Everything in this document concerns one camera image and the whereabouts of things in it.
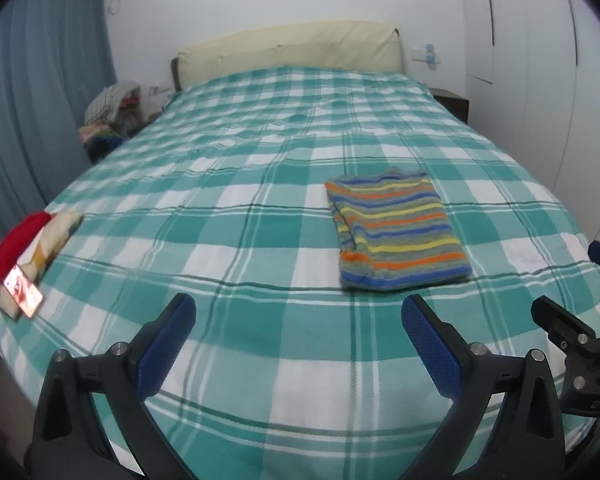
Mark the multicolour striped knitted sweater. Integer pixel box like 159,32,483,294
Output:
325,167,471,292

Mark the pile of clothes beside bed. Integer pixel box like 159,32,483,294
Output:
78,80,142,164

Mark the smartphone with lit screen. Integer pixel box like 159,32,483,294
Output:
3,264,44,318

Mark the folded red garment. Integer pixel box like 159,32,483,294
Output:
0,210,52,283

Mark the folded cream patterned garment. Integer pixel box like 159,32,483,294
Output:
0,210,83,320

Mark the dark wooden nightstand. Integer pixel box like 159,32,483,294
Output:
429,88,469,124

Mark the teal white plaid bedspread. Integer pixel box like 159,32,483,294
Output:
0,68,600,479

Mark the blue curtain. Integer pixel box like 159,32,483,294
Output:
0,0,116,240

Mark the white wall socket with plug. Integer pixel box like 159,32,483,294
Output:
411,44,440,67

